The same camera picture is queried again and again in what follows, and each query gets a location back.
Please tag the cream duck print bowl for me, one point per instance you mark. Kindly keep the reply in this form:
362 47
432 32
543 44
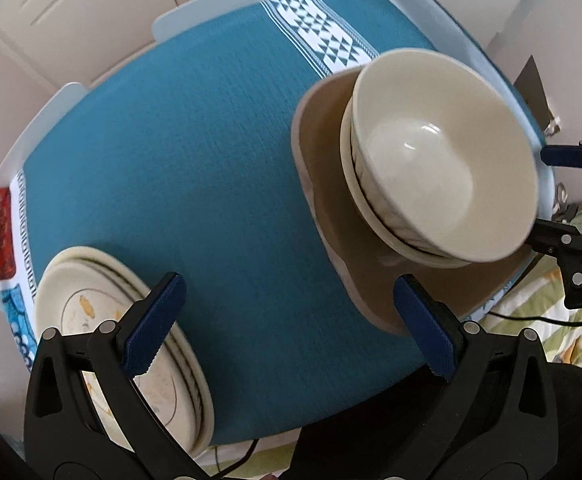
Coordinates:
358 201

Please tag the duck print plate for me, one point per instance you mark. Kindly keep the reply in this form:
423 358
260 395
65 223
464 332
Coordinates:
96 310

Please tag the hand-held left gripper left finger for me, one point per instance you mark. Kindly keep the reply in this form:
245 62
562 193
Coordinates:
156 325

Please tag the white panel door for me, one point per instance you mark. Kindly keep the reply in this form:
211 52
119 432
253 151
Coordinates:
71 0

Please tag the teal tablecloth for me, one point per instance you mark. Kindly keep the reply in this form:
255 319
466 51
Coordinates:
196 160

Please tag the large cream plate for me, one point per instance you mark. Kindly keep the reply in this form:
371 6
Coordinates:
209 410

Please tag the blue red patterned cloth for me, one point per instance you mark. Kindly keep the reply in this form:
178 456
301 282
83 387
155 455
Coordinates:
1 240

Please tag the white wall socket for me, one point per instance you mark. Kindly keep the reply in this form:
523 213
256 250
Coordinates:
552 126

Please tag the brown plate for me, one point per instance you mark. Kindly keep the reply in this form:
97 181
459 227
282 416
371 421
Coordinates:
331 160

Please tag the yellow green striped blanket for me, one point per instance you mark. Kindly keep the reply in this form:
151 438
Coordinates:
546 295

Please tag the plain white bowl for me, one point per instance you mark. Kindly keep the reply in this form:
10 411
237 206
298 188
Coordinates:
421 160

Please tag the large white plate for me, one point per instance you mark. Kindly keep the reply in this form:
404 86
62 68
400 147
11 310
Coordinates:
192 375

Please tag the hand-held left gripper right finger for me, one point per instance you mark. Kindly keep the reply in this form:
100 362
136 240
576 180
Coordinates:
426 330

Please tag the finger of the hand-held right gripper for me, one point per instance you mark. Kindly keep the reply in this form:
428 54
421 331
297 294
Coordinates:
566 155
556 237

